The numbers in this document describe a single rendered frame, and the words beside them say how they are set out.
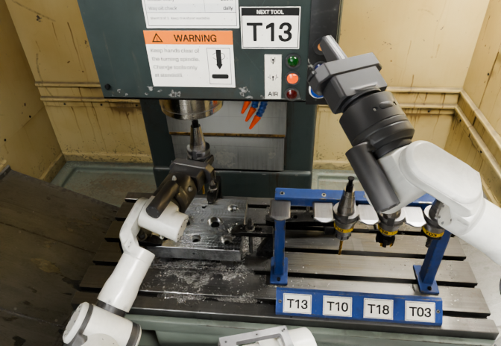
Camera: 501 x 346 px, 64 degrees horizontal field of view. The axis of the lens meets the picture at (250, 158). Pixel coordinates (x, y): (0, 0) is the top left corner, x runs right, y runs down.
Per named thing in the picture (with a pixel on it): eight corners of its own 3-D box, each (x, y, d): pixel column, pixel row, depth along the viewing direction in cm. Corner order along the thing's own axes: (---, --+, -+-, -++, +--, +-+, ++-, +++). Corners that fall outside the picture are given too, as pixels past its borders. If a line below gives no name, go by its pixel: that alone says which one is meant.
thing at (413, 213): (428, 228, 96) (429, 226, 95) (405, 227, 96) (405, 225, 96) (420, 208, 101) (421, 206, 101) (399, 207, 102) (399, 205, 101)
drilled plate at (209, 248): (240, 262, 123) (239, 250, 120) (149, 256, 126) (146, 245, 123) (247, 209, 141) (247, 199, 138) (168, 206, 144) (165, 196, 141)
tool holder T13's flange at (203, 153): (213, 150, 111) (212, 142, 110) (205, 162, 106) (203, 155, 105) (193, 146, 113) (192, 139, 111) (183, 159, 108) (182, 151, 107)
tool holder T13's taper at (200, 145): (209, 144, 109) (206, 122, 105) (202, 152, 106) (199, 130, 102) (194, 141, 110) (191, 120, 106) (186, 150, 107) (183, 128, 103)
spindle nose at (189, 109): (233, 95, 104) (230, 50, 97) (209, 125, 92) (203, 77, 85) (178, 87, 109) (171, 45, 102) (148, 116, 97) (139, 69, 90)
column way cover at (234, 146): (285, 173, 164) (289, 52, 134) (173, 169, 168) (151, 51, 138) (286, 165, 168) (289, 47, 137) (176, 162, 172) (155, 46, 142)
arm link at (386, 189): (417, 107, 57) (461, 177, 53) (379, 143, 67) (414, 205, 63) (355, 124, 53) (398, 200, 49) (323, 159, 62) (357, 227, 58)
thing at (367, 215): (381, 226, 97) (382, 224, 96) (358, 225, 97) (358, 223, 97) (376, 206, 102) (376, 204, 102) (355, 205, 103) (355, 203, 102)
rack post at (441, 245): (439, 294, 116) (469, 221, 99) (420, 293, 117) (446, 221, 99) (430, 267, 124) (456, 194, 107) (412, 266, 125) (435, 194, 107)
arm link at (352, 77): (387, 42, 62) (428, 104, 58) (361, 80, 70) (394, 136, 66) (317, 57, 58) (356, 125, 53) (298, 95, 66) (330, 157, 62)
